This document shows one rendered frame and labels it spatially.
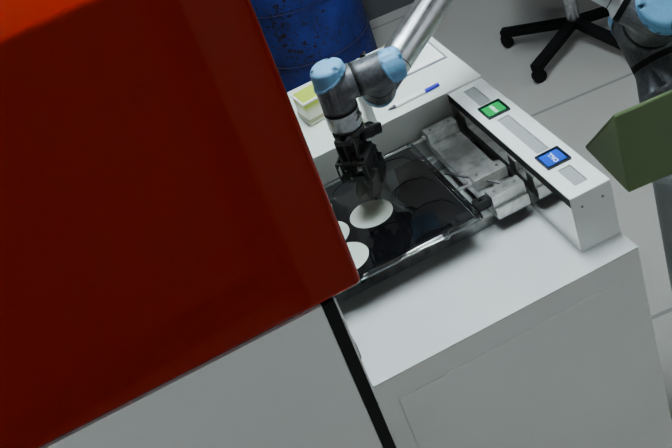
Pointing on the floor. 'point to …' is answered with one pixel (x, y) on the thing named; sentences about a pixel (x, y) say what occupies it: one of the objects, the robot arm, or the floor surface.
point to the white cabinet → (544, 376)
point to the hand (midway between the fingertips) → (375, 192)
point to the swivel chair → (557, 18)
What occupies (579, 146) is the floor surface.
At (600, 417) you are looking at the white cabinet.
